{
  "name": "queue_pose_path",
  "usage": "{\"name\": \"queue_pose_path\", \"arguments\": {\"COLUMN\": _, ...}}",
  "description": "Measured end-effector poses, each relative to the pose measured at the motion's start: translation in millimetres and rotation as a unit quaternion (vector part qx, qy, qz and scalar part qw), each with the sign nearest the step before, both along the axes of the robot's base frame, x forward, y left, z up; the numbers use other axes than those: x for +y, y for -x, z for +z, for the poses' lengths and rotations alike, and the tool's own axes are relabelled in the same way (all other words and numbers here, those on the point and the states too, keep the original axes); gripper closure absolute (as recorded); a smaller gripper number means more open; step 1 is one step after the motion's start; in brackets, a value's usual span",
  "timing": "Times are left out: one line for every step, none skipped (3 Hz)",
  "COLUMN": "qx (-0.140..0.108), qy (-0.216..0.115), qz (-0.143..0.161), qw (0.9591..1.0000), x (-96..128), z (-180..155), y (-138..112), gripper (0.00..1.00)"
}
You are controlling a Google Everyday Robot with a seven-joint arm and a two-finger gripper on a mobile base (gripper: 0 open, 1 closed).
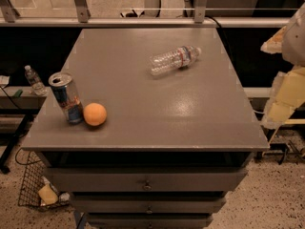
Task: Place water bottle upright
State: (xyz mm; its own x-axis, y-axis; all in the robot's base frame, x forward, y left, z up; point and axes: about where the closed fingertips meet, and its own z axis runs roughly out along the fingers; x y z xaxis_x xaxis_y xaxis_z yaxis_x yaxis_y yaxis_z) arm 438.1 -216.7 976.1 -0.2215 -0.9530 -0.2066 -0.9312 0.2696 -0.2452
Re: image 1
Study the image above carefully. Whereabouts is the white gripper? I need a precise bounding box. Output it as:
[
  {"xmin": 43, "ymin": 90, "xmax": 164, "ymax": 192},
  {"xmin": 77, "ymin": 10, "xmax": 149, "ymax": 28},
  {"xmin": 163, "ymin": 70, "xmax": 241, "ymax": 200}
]
[{"xmin": 260, "ymin": 4, "xmax": 305, "ymax": 129}]

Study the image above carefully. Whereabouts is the clear plastic water bottle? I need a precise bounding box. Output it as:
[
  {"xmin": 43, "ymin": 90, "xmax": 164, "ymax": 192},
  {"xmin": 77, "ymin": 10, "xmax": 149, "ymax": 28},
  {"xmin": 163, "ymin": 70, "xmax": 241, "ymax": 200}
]
[{"xmin": 151, "ymin": 46, "xmax": 202, "ymax": 76}]

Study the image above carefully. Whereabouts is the small water bottle on shelf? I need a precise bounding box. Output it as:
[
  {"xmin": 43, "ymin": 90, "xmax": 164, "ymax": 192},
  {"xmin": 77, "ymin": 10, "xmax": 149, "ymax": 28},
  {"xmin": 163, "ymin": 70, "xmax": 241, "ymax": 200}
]
[{"xmin": 25, "ymin": 65, "xmax": 47, "ymax": 95}]

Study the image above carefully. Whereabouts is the yellow bottle in basket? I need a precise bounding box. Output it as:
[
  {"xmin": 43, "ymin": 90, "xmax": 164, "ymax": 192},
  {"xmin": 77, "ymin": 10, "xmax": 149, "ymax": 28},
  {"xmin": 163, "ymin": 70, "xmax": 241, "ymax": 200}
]
[{"xmin": 38, "ymin": 184, "xmax": 58, "ymax": 205}]

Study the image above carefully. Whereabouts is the yellow metal stand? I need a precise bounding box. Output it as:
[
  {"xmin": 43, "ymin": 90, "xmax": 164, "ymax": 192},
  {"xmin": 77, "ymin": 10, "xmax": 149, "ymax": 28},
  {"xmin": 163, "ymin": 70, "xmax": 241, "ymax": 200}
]
[{"xmin": 266, "ymin": 117, "xmax": 305, "ymax": 155}]

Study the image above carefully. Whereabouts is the grey drawer cabinet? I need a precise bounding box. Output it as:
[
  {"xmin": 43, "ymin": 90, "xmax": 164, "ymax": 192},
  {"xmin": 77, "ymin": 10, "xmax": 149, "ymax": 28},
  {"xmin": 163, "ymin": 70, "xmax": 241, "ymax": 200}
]
[{"xmin": 23, "ymin": 29, "xmax": 268, "ymax": 229}]

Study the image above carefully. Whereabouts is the orange ball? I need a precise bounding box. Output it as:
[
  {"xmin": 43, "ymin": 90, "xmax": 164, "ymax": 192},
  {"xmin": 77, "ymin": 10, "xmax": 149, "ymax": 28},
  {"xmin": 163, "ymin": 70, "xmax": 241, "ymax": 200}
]
[{"xmin": 83, "ymin": 103, "xmax": 107, "ymax": 126}]

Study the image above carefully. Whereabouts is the blue silver energy drink can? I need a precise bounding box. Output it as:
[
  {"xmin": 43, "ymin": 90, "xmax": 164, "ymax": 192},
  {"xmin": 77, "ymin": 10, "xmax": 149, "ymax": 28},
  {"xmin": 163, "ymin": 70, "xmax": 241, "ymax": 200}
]
[{"xmin": 49, "ymin": 72, "xmax": 83, "ymax": 124}]

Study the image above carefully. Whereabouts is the green small object on shelf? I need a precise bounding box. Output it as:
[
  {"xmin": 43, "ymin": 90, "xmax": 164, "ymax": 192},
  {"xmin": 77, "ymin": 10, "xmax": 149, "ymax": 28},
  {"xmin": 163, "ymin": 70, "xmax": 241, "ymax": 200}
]
[{"xmin": 13, "ymin": 89, "xmax": 23, "ymax": 98}]

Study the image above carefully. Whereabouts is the low side shelf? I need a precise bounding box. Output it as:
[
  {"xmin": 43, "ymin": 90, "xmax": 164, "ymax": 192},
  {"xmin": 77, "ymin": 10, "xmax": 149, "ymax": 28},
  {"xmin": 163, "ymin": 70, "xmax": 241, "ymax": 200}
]
[{"xmin": 0, "ymin": 87, "xmax": 47, "ymax": 134}]

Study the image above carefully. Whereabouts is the grey metal railing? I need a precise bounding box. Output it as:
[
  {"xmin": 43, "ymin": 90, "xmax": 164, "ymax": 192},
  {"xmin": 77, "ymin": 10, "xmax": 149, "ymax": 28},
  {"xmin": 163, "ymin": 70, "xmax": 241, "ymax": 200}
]
[{"xmin": 0, "ymin": 0, "xmax": 304, "ymax": 28}]

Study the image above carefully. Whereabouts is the black wire basket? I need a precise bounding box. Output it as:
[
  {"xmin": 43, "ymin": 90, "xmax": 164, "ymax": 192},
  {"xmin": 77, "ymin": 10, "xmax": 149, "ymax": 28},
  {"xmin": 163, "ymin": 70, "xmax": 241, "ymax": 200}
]
[{"xmin": 18, "ymin": 152, "xmax": 69, "ymax": 211}]

